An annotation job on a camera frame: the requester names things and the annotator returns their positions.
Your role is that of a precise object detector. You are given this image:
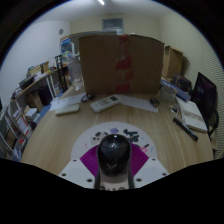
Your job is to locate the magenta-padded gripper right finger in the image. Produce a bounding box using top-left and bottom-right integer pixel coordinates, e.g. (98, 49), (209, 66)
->
(127, 143), (170, 190)

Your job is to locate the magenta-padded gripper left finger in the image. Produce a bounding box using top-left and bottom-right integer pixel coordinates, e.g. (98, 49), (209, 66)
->
(57, 146), (102, 191)

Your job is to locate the glossy black computer mouse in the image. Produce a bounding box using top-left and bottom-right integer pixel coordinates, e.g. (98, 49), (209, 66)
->
(96, 133), (133, 178)

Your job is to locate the black marker pen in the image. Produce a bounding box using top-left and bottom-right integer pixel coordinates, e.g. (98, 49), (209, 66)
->
(172, 117), (199, 142)

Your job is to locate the small white flat device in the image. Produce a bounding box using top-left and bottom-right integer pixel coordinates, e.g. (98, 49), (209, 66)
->
(54, 103), (81, 117)

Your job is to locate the thick white book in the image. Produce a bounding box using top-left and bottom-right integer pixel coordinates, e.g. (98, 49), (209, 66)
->
(176, 98), (208, 134)

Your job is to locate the small dark binder clip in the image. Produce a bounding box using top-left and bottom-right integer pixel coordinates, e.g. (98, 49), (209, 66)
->
(149, 97), (161, 108)

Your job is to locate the white remote control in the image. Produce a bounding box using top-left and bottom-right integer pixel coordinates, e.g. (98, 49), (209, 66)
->
(89, 94), (122, 113)

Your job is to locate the clear plastic container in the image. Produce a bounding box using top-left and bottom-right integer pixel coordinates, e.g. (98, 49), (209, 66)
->
(159, 84), (178, 103)

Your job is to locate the cluttered white shelf unit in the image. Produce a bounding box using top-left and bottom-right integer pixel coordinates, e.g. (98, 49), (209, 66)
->
(0, 59), (61, 161)

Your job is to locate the blue book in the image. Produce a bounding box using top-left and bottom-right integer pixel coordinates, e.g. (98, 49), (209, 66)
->
(160, 78), (193, 103)

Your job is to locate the dark bag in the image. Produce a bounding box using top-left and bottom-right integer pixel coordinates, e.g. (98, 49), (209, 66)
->
(171, 73), (193, 94)

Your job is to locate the black office chair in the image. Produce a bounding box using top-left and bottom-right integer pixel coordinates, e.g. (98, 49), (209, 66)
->
(190, 71), (220, 139)

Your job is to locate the black metal stand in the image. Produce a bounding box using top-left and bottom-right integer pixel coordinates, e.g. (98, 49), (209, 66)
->
(54, 53), (69, 94)

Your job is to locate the clear plastic jug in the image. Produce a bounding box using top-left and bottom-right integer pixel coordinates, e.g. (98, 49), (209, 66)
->
(68, 56), (84, 91)

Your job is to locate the small brown cardboard box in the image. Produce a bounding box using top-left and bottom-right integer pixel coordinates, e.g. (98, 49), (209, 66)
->
(162, 45), (184, 80)

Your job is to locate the large brown cardboard box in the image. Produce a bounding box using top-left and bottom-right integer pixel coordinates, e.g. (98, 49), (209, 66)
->
(78, 33), (165, 96)

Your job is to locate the coiled black cable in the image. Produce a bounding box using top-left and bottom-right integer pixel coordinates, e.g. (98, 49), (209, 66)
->
(80, 92), (96, 103)

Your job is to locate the wall air vent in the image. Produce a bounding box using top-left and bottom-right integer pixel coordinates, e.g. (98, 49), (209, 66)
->
(101, 17), (125, 33)

